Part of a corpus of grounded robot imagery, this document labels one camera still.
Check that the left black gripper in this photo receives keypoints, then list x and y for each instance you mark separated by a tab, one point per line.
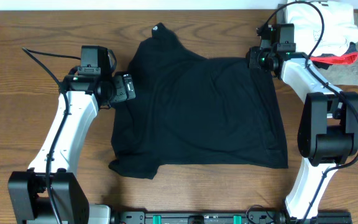
122	94

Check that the black t-shirt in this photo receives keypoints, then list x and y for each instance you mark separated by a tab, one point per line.
189	109

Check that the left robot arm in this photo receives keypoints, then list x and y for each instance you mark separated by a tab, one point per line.
48	191

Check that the white folded garment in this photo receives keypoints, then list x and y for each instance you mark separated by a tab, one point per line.
324	28

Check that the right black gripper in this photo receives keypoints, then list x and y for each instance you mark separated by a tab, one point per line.
252	52

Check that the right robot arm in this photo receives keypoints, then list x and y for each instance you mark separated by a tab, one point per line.
328	131

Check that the grey folded garment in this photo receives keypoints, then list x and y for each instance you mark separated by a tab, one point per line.
337	74

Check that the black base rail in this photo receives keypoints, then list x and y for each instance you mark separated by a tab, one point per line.
228	217

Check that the red and black folded garment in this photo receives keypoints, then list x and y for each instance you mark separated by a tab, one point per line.
324	61

